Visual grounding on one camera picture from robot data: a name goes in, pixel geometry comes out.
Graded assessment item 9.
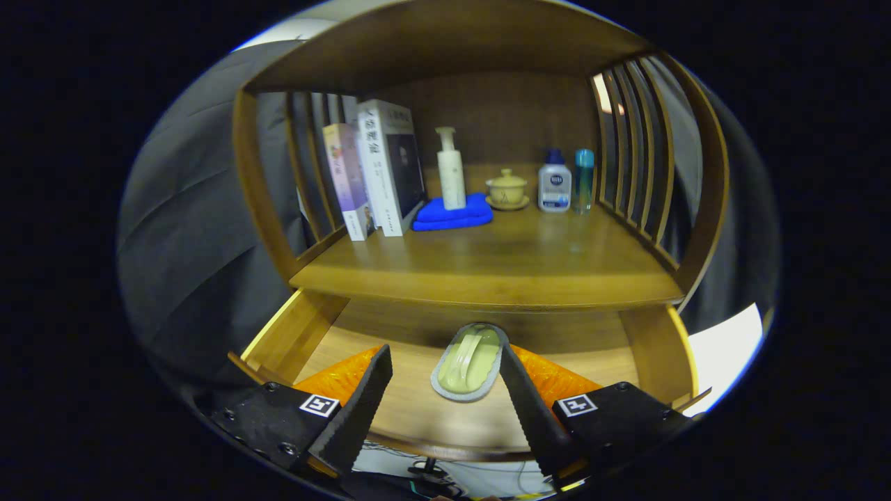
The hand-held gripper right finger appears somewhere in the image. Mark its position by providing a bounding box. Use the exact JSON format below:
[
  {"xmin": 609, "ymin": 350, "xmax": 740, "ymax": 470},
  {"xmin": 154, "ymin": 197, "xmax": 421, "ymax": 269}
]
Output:
[{"xmin": 498, "ymin": 342, "xmax": 697, "ymax": 488}]

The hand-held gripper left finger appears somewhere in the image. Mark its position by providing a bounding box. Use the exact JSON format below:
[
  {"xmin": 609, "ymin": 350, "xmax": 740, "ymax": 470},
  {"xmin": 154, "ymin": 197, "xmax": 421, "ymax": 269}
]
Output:
[{"xmin": 211, "ymin": 344, "xmax": 394, "ymax": 481}]

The wooden drawer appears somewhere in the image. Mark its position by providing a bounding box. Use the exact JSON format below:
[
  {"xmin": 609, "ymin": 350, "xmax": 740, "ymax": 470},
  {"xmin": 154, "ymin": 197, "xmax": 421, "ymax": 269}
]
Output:
[{"xmin": 228, "ymin": 289, "xmax": 711, "ymax": 463}]

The green and grey soap dish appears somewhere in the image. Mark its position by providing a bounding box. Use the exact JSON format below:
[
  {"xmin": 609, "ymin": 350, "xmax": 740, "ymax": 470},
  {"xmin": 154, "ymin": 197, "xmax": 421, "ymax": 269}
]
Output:
[{"xmin": 430, "ymin": 322, "xmax": 510, "ymax": 403}]

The black drawer knob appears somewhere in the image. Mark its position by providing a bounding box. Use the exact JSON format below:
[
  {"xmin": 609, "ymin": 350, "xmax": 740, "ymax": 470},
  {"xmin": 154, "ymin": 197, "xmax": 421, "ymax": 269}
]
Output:
[{"xmin": 407, "ymin": 458, "xmax": 446, "ymax": 481}]

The wooden countertop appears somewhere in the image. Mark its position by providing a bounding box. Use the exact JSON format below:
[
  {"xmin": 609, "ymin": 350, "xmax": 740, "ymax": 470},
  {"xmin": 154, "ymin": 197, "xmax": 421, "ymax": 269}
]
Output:
[{"xmin": 289, "ymin": 202, "xmax": 686, "ymax": 310}]

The brown wooden cabinet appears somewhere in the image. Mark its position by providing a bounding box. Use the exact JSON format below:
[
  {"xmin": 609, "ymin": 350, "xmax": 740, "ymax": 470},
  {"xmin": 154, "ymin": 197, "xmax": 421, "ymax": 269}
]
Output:
[{"xmin": 226, "ymin": 0, "xmax": 732, "ymax": 460}]

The blue folded cloth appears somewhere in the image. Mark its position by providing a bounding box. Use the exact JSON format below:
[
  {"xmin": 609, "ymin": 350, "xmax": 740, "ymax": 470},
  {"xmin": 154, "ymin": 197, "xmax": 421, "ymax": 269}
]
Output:
[{"xmin": 412, "ymin": 193, "xmax": 494, "ymax": 232}]

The yellow lidded teacup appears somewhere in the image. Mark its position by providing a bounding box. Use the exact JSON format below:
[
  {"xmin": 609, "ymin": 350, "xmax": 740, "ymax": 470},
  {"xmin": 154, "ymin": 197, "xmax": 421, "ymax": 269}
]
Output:
[{"xmin": 485, "ymin": 168, "xmax": 530, "ymax": 211}]

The white bottle blue cap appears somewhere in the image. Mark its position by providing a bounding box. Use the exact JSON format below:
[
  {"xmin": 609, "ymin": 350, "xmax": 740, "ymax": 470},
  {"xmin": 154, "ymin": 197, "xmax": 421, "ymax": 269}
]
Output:
[{"xmin": 537, "ymin": 149, "xmax": 573, "ymax": 213}]

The purple book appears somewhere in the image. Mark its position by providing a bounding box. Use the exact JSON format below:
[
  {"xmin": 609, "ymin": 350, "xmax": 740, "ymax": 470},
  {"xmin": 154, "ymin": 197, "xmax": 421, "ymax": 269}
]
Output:
[{"xmin": 322, "ymin": 123, "xmax": 377, "ymax": 241}]

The thick white book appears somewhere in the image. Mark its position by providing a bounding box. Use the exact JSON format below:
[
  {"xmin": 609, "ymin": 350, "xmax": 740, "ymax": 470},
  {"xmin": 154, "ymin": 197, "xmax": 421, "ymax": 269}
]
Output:
[{"xmin": 356, "ymin": 99, "xmax": 427, "ymax": 237}]

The teal spray bottle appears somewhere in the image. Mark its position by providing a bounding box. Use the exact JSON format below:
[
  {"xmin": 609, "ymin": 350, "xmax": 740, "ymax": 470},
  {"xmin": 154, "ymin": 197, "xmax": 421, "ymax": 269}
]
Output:
[{"xmin": 574, "ymin": 148, "xmax": 596, "ymax": 214}]

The black backdrop cloth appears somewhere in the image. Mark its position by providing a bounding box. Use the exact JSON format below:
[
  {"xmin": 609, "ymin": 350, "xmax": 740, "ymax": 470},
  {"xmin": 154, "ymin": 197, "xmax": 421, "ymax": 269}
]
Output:
[{"xmin": 117, "ymin": 38, "xmax": 780, "ymax": 390}]

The white pump bottle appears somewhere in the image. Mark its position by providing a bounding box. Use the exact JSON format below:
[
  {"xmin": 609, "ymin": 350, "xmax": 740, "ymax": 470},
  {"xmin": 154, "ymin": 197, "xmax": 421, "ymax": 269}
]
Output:
[{"xmin": 435, "ymin": 127, "xmax": 467, "ymax": 211}]

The tangle of black cables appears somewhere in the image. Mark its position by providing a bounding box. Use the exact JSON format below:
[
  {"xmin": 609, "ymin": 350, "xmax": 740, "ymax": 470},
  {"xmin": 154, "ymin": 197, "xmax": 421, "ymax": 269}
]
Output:
[{"xmin": 355, "ymin": 442, "xmax": 551, "ymax": 498}]

